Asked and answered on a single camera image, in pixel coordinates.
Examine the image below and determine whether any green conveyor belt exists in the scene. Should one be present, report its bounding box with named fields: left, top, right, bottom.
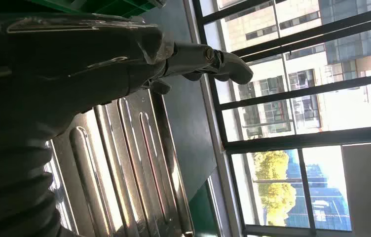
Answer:
left=188, top=181, right=220, bottom=237

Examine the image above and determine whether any green plastic crate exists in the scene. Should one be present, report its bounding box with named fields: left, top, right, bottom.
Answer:
left=28, top=0, right=167, bottom=19

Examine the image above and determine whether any weighing scale with steel tray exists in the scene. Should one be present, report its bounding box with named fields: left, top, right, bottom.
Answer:
left=43, top=88, right=195, bottom=237

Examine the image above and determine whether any yellow-leaved tree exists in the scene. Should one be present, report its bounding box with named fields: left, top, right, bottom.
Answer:
left=252, top=150, right=297, bottom=227

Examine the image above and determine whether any grey roller blind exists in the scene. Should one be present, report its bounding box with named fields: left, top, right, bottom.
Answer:
left=341, top=141, right=371, bottom=237

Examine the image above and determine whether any black window frame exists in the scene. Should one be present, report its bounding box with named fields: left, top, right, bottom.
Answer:
left=192, top=0, right=371, bottom=237

